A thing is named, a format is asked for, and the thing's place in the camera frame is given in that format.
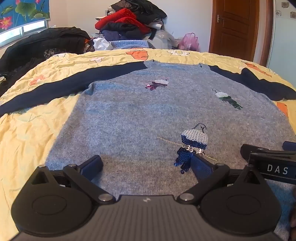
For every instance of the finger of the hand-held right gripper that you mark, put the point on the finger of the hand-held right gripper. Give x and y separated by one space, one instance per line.
261 151

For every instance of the red garment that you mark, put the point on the red garment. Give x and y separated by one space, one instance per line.
120 17

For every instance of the navy blue garment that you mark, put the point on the navy blue garment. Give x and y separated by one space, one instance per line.
113 35

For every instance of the pile of black clothes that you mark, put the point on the pile of black clothes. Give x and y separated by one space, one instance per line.
143 9

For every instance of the brown wooden door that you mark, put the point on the brown wooden door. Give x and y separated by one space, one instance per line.
235 27

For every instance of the window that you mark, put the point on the window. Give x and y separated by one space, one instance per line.
30 27

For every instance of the yellow printed bedspread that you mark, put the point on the yellow printed bedspread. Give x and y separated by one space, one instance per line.
30 129

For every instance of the black padded garment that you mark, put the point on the black padded garment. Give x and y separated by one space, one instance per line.
120 26

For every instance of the clear plastic bag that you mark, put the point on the clear plastic bag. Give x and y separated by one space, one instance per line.
164 39

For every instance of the grey sweater with navy sleeves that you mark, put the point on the grey sweater with navy sleeves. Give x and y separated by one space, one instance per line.
129 120

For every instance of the black jacket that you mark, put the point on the black jacket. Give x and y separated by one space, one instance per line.
41 44

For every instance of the light blue knit cloth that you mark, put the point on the light blue knit cloth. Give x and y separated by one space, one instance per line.
129 44

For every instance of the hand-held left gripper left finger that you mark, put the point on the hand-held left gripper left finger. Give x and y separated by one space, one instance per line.
93 165

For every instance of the lotus print window blind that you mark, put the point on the lotus print window blind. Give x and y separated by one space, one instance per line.
23 11

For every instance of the white plastic bag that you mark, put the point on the white plastic bag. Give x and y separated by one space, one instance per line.
101 44

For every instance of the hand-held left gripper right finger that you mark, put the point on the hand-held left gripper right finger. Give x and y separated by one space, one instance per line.
201 165

